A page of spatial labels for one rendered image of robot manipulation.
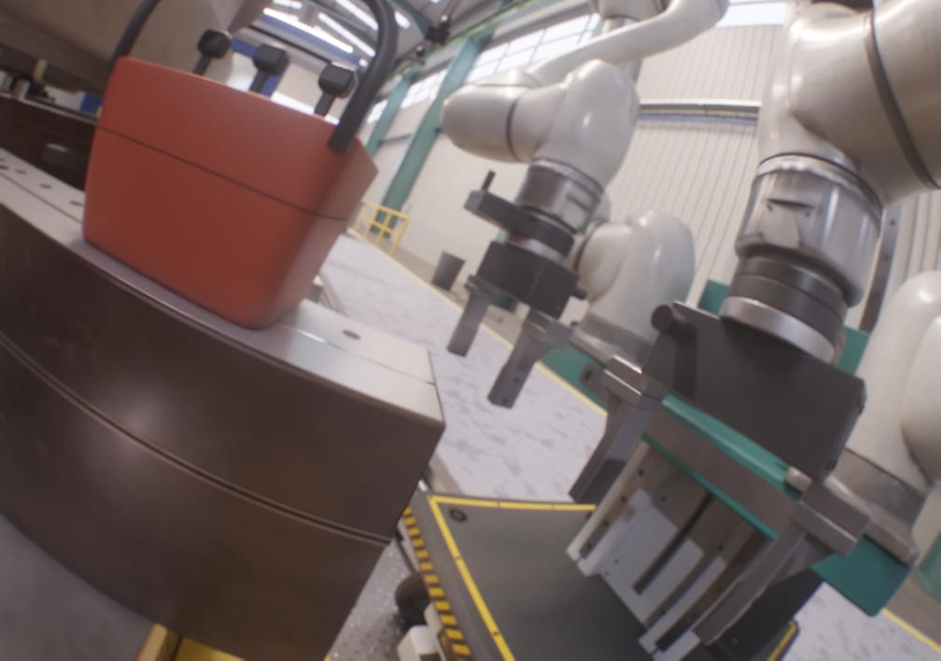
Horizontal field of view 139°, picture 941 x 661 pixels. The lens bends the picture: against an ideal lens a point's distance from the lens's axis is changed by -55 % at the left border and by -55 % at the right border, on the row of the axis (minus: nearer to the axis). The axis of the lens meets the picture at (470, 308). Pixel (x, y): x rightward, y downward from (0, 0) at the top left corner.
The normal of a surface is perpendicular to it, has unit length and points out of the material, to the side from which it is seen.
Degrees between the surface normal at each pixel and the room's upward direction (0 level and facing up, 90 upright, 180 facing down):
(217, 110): 97
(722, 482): 90
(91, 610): 0
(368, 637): 0
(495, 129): 126
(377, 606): 0
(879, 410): 93
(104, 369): 90
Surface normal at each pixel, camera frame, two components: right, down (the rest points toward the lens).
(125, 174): 0.08, 0.29
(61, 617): 0.42, -0.90
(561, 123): -0.61, -0.10
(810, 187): -0.71, -0.25
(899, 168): -0.44, 0.90
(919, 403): -0.95, -0.26
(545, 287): 0.36, 0.28
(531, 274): -0.83, -0.33
